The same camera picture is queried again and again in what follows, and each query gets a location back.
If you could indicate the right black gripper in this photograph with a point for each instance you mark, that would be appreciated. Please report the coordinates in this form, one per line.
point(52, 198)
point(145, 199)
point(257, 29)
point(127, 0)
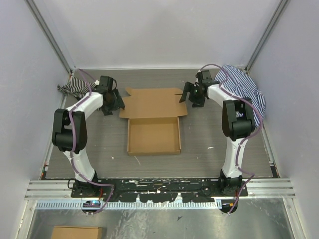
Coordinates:
point(198, 103)

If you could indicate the small cardboard box foreground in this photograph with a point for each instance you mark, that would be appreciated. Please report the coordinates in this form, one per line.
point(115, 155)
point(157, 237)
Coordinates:
point(60, 232)

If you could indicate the aluminium frame post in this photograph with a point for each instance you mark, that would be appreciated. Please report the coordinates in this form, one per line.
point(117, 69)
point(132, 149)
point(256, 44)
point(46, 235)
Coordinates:
point(48, 34)
point(282, 5)

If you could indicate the brown cardboard box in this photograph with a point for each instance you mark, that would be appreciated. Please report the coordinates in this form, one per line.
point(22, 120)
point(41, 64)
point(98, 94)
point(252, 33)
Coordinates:
point(153, 121)

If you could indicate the black white striped cloth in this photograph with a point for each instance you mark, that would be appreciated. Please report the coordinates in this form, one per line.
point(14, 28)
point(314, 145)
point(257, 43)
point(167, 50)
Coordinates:
point(76, 87)

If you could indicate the right aluminium frame post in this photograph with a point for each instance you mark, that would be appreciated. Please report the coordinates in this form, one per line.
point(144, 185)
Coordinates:
point(282, 5)

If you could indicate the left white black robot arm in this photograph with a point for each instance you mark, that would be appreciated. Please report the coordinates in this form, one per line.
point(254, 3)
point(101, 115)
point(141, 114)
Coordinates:
point(70, 136)

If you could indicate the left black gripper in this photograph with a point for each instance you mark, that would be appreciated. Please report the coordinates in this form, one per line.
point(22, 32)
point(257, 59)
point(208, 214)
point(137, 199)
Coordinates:
point(119, 103)

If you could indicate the blue white striped cloth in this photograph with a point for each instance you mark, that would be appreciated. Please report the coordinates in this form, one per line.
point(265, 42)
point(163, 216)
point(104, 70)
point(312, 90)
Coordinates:
point(242, 85)

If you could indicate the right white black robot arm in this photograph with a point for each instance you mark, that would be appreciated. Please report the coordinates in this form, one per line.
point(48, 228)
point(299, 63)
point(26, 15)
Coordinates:
point(238, 123)

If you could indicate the left aluminium frame post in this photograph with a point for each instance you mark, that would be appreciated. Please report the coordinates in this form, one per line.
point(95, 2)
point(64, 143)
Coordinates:
point(48, 34)

